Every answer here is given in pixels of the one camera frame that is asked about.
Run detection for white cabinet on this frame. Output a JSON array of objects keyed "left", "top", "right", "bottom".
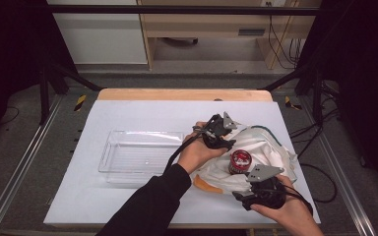
[{"left": 48, "top": 0, "right": 149, "bottom": 65}]

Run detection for light wooden desk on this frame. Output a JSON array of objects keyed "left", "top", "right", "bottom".
[{"left": 137, "top": 0, "right": 319, "bottom": 71}]

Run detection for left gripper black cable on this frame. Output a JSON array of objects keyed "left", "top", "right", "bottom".
[{"left": 161, "top": 124, "right": 219, "bottom": 175}]

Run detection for yellow tool right floor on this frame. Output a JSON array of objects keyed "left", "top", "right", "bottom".
[{"left": 283, "top": 95, "right": 303, "bottom": 111}]

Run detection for red lid jar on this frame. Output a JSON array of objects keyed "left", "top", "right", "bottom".
[{"left": 227, "top": 148, "right": 253, "bottom": 176}]

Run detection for white canvas tote bag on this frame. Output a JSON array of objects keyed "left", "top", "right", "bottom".
[{"left": 190, "top": 121, "right": 299, "bottom": 196}]

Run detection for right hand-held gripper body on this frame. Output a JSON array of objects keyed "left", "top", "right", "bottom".
[{"left": 245, "top": 164, "right": 288, "bottom": 210}]

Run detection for aluminium floor rail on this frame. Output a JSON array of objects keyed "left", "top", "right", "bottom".
[
  {"left": 0, "top": 93, "right": 64, "bottom": 236},
  {"left": 298, "top": 94, "right": 377, "bottom": 236}
]

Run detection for yellow tool left floor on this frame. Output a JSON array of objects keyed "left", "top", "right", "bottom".
[{"left": 73, "top": 94, "right": 89, "bottom": 113}]

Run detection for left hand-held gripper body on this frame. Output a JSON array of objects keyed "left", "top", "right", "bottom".
[{"left": 194, "top": 111, "right": 239, "bottom": 150}]

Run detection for white table sheet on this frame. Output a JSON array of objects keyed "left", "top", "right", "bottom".
[{"left": 42, "top": 99, "right": 322, "bottom": 227}]

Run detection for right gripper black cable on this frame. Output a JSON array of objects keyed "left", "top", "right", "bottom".
[{"left": 275, "top": 183, "right": 315, "bottom": 217}]

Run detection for grey desk label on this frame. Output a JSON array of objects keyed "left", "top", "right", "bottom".
[{"left": 237, "top": 28, "right": 267, "bottom": 36}]

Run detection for thin black floor cable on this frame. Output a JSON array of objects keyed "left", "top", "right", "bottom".
[{"left": 0, "top": 105, "right": 21, "bottom": 128}]

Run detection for black horizontal frame bar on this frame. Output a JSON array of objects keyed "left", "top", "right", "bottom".
[{"left": 45, "top": 4, "right": 323, "bottom": 17}]

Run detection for looped black floor cable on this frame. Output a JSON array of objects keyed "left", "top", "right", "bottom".
[{"left": 299, "top": 162, "right": 339, "bottom": 205}]

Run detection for person's left hand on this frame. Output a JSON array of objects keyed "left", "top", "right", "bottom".
[{"left": 177, "top": 121, "right": 228, "bottom": 175}]

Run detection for black curtain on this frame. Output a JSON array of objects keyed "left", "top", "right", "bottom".
[
  {"left": 0, "top": 0, "right": 80, "bottom": 150},
  {"left": 296, "top": 0, "right": 378, "bottom": 200}
]

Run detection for black metal stand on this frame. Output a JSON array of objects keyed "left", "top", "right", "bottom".
[
  {"left": 38, "top": 53, "right": 103, "bottom": 126},
  {"left": 261, "top": 62, "right": 327, "bottom": 128}
]

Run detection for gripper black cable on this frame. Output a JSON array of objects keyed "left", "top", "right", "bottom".
[
  {"left": 161, "top": 124, "right": 219, "bottom": 175},
  {"left": 275, "top": 183, "right": 315, "bottom": 217}
]

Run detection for person's right hand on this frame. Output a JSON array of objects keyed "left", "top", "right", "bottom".
[{"left": 250, "top": 174, "right": 325, "bottom": 236}]

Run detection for yellow tool floor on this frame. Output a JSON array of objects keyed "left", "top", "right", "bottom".
[
  {"left": 73, "top": 94, "right": 89, "bottom": 113},
  {"left": 283, "top": 95, "right": 303, "bottom": 111}
]

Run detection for hanging desk cables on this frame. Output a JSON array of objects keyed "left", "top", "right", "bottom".
[{"left": 266, "top": 1, "right": 305, "bottom": 71}]

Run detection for black floor cable bundle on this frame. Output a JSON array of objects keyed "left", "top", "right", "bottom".
[{"left": 289, "top": 80, "right": 342, "bottom": 160}]

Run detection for clear plastic tray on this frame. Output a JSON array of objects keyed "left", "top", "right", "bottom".
[{"left": 97, "top": 129, "right": 186, "bottom": 185}]

